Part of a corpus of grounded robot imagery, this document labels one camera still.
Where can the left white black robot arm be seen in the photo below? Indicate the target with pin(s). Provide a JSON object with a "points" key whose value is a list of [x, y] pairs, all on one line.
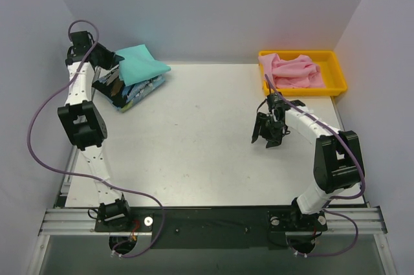
{"points": [[85, 127]]}

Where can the teal t shirt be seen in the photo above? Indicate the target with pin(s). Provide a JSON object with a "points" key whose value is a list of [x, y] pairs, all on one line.
{"points": [[138, 65]]}

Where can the aluminium front rail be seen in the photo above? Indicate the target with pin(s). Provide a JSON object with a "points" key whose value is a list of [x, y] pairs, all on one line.
{"points": [[76, 222]]}

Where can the pink t shirt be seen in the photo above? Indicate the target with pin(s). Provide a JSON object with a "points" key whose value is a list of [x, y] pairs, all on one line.
{"points": [[299, 73]]}

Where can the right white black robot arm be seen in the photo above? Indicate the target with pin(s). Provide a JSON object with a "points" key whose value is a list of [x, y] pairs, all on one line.
{"points": [[337, 155]]}

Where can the folded black printed t shirt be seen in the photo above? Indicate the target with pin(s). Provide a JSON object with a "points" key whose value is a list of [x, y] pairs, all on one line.
{"points": [[113, 88]]}

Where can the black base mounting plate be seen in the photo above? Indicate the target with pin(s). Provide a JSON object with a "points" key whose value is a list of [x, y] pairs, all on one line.
{"points": [[227, 227]]}

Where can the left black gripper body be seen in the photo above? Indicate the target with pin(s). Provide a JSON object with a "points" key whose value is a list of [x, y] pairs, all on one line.
{"points": [[105, 58]]}

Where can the yellow plastic tray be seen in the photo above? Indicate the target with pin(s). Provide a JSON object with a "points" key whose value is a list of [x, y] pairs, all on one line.
{"points": [[331, 72]]}

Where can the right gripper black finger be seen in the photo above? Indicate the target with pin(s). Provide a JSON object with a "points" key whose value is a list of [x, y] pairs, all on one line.
{"points": [[273, 143], [260, 119]]}

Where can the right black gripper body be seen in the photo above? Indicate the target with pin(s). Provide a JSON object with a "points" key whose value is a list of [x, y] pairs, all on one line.
{"points": [[270, 125]]}

